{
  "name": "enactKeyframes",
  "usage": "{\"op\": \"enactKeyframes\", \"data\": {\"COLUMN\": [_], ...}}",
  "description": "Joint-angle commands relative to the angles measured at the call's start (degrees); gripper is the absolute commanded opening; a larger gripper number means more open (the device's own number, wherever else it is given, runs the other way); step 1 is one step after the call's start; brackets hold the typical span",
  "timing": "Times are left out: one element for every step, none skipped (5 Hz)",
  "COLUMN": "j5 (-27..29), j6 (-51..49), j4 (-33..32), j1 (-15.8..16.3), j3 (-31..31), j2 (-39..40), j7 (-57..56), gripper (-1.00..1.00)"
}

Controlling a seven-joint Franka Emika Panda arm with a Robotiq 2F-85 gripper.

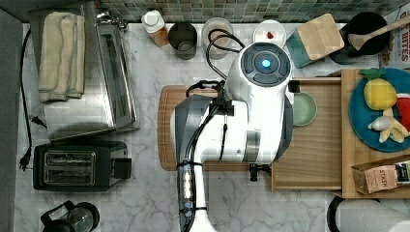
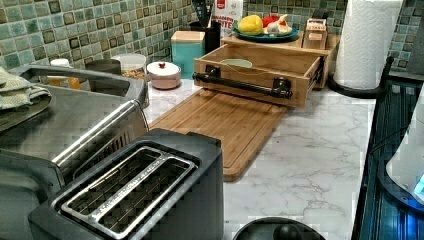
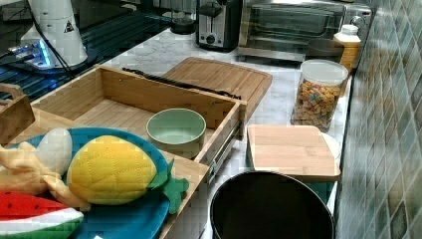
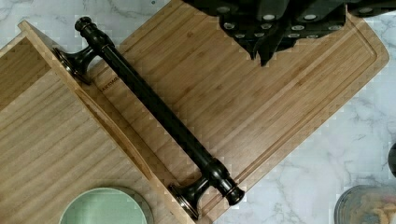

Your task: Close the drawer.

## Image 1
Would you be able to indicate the red plush watermelon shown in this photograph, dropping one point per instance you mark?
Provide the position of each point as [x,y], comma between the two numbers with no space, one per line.
[403,106]

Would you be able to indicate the wooden cabinet top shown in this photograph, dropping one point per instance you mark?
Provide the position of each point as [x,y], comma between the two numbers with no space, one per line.
[355,151]

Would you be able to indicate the stainless steel toaster oven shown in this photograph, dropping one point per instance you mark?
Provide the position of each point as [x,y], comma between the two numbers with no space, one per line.
[107,103]

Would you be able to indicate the white lidded jar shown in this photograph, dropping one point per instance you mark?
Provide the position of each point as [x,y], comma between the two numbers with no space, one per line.
[270,31]

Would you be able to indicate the stash tea box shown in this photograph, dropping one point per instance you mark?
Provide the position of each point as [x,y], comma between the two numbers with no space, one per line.
[384,174]

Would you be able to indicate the teal canister wooden lid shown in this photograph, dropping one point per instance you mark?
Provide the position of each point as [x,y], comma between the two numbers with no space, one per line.
[314,40]

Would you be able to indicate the paper towel roll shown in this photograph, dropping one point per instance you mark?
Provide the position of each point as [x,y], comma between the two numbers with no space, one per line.
[364,215]

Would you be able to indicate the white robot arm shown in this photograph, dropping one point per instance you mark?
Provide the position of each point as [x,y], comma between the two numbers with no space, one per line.
[250,120]

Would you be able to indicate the white capped bottle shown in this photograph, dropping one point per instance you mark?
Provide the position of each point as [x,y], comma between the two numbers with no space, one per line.
[155,27]

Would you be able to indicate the snack box red lettering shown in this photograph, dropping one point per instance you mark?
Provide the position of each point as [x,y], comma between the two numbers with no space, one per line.
[396,54]

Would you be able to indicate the black toaster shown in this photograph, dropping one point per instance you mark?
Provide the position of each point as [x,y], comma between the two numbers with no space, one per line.
[81,165]

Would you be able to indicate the yellow plush pineapple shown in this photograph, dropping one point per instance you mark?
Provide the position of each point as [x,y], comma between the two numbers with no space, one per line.
[379,94]

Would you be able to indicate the dark glass jar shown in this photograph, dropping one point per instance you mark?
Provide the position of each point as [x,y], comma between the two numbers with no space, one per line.
[183,38]

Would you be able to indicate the black drawer handle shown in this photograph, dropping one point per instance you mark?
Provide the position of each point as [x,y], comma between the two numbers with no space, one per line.
[255,168]

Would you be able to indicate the clear jar beige contents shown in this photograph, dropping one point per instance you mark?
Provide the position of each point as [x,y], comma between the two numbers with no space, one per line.
[210,30]

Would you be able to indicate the plush banana toy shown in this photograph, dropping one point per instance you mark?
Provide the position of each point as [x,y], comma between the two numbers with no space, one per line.
[389,127]

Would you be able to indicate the folded beige towel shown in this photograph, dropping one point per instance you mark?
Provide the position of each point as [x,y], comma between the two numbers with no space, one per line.
[62,57]

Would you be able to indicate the wooden spoon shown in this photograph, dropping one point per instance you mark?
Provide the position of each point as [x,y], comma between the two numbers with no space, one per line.
[358,41]

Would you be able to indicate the wooden cutting board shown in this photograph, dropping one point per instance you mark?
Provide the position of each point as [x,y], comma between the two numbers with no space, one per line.
[171,96]

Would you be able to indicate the wooden drawer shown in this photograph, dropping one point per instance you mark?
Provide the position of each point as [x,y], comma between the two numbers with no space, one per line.
[313,159]

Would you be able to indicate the black utensil holder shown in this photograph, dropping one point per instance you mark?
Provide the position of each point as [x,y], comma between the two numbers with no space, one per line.
[361,24]

